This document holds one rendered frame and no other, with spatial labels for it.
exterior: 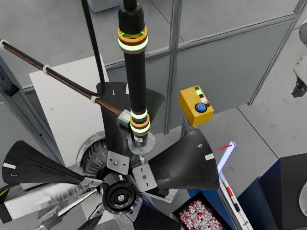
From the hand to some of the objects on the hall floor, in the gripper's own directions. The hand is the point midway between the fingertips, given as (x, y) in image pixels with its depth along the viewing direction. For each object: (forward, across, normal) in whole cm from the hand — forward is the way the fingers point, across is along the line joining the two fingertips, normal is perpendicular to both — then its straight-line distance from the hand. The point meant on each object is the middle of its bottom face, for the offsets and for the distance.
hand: (299, 91), depth 80 cm
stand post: (+143, -10, -64) cm, 157 cm away
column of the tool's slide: (+143, -59, -92) cm, 180 cm away
